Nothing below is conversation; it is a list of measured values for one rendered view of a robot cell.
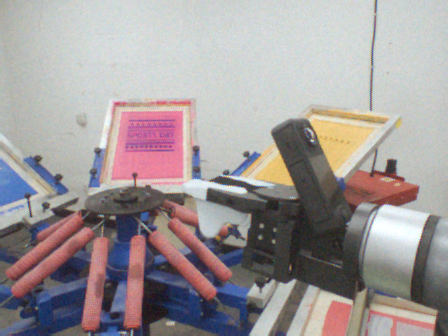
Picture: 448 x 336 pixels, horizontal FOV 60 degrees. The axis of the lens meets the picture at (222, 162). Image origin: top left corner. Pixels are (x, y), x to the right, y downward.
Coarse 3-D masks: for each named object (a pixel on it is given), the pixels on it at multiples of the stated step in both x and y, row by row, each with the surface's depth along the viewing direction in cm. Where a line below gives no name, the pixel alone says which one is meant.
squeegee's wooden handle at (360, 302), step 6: (366, 288) 132; (360, 294) 128; (366, 294) 129; (360, 300) 125; (366, 300) 131; (354, 306) 122; (360, 306) 122; (354, 312) 119; (360, 312) 119; (354, 318) 117; (360, 318) 117; (354, 324) 114; (360, 324) 116; (348, 330) 112; (354, 330) 111; (360, 330) 119
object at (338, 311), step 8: (336, 304) 141; (344, 304) 141; (328, 312) 136; (336, 312) 136; (344, 312) 136; (376, 312) 136; (328, 320) 132; (336, 320) 132; (344, 320) 132; (368, 320) 132; (392, 320) 131; (400, 320) 131; (408, 320) 131; (416, 320) 131; (328, 328) 128; (336, 328) 128; (344, 328) 128; (392, 328) 128; (400, 328) 127; (408, 328) 127; (416, 328) 127; (424, 328) 127; (432, 328) 127
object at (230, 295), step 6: (228, 288) 137; (234, 288) 136; (240, 288) 136; (246, 288) 136; (222, 294) 135; (228, 294) 133; (234, 294) 133; (240, 294) 133; (246, 294) 133; (222, 300) 135; (228, 300) 134; (234, 300) 133; (240, 300) 132; (234, 306) 133; (252, 312) 131; (258, 312) 130
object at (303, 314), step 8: (312, 288) 145; (304, 296) 140; (312, 296) 140; (376, 296) 141; (384, 296) 139; (304, 304) 135; (312, 304) 136; (392, 304) 139; (400, 304) 138; (408, 304) 136; (416, 304) 135; (304, 312) 131; (424, 312) 135; (432, 312) 133; (296, 320) 127; (304, 320) 127; (296, 328) 123; (304, 328) 127
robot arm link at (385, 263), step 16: (384, 208) 34; (400, 208) 34; (368, 224) 33; (384, 224) 32; (400, 224) 31; (416, 224) 31; (368, 240) 32; (384, 240) 31; (400, 240) 31; (416, 240) 30; (368, 256) 32; (384, 256) 31; (400, 256) 30; (416, 256) 36; (368, 272) 32; (384, 272) 31; (400, 272) 30; (384, 288) 32; (400, 288) 31
